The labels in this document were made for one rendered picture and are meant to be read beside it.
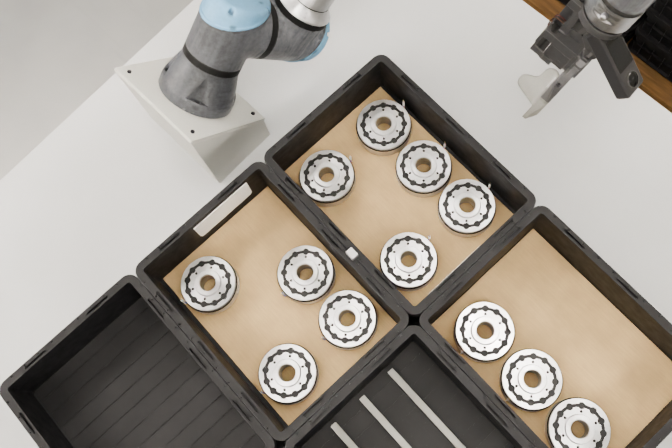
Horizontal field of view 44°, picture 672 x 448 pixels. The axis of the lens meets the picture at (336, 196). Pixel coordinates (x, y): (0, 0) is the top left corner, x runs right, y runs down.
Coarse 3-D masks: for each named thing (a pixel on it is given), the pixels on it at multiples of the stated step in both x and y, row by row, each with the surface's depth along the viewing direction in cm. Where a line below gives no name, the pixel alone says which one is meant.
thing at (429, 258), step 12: (396, 240) 150; (408, 240) 150; (420, 240) 150; (384, 252) 150; (396, 252) 149; (420, 252) 149; (432, 252) 149; (384, 264) 149; (432, 264) 148; (396, 276) 149; (408, 276) 148; (420, 276) 148
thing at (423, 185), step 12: (420, 144) 155; (432, 144) 155; (408, 156) 155; (444, 156) 154; (396, 168) 154; (408, 168) 154; (444, 168) 154; (408, 180) 153; (420, 180) 153; (432, 180) 153; (444, 180) 153; (420, 192) 153
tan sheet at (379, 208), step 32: (384, 96) 162; (352, 128) 160; (384, 128) 160; (416, 128) 159; (352, 160) 159; (384, 160) 158; (352, 192) 157; (384, 192) 156; (352, 224) 155; (384, 224) 154; (416, 224) 154; (448, 256) 152
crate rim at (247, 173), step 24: (264, 168) 149; (288, 192) 147; (192, 216) 148; (312, 216) 146; (168, 240) 147; (336, 240) 144; (144, 264) 146; (360, 264) 142; (168, 312) 143; (192, 336) 141; (384, 336) 139; (216, 360) 140; (360, 360) 138; (336, 384) 137; (312, 408) 138; (288, 432) 135
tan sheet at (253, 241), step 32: (224, 224) 157; (256, 224) 157; (288, 224) 156; (192, 256) 156; (224, 256) 155; (256, 256) 155; (256, 288) 153; (352, 288) 152; (224, 320) 152; (256, 320) 151; (288, 320) 151; (352, 320) 150; (384, 320) 149; (256, 352) 150; (320, 352) 149; (352, 352) 148; (256, 384) 148; (320, 384) 147; (288, 416) 146
